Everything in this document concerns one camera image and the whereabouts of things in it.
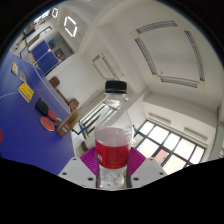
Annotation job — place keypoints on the ceiling lights group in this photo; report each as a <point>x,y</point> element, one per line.
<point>70,26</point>

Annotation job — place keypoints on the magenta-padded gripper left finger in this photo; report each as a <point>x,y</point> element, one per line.
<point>80,170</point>

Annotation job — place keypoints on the brown armchair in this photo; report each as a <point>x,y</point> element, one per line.
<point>73,104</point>
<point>54,82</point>

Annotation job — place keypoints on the black framed window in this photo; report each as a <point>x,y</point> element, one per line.
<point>170,146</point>

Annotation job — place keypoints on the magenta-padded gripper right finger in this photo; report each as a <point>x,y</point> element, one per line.
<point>143,170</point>

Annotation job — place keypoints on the grey brown thin book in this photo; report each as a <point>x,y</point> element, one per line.
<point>22,76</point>

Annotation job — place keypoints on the yellow book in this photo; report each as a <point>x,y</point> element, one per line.
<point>26,92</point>

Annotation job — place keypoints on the black framed glass door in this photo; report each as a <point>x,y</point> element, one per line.
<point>96,118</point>

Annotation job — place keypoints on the brown cardboard box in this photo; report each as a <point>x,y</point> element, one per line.
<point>68,123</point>

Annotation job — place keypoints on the red table tennis paddle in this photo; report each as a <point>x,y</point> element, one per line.
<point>52,115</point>
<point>47,123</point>

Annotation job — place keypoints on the table tennis net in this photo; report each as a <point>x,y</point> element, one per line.
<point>50,86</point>

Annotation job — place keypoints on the clear bottle with red label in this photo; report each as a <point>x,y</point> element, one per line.
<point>113,146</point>

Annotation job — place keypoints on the blue folded partition boards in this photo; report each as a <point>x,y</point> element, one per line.
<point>45,56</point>

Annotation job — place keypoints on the ceiling air conditioner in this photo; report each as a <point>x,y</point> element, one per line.
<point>106,65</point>

